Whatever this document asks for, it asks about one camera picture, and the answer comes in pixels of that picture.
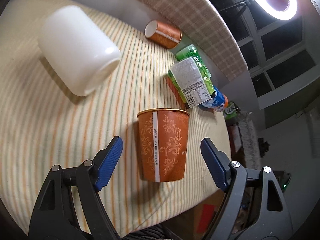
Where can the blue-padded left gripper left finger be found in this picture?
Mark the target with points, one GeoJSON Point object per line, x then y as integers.
{"type": "Point", "coordinates": [54, 215]}

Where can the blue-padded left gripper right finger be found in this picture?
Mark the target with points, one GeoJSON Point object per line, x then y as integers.
{"type": "Point", "coordinates": [267, 217]}

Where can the orange patterned paper cup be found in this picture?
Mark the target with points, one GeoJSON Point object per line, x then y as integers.
{"type": "Point", "coordinates": [163, 139]}

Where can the white plastic cup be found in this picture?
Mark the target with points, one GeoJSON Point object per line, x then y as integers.
{"type": "Point", "coordinates": [80, 53]}

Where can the white lace cloth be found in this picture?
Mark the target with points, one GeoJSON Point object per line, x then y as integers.
{"type": "Point", "coordinates": [249, 141]}

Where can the striped yellow table cloth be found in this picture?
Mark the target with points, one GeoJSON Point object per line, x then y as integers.
{"type": "Point", "coordinates": [43, 123]}

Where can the green white paper bag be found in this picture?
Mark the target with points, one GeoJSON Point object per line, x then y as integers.
{"type": "Point", "coordinates": [231, 111]}

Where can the blue orange drink bottle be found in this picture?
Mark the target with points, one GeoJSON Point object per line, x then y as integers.
{"type": "Point", "coordinates": [218, 102]}

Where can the green label plastic bottle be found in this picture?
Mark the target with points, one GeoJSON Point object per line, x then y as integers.
{"type": "Point", "coordinates": [191, 79]}

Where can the black tripod stand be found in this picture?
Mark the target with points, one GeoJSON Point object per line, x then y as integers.
{"type": "Point", "coordinates": [244, 3]}

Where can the plaid beige sill cloth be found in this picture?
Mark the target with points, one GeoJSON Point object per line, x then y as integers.
{"type": "Point", "coordinates": [202, 23]}

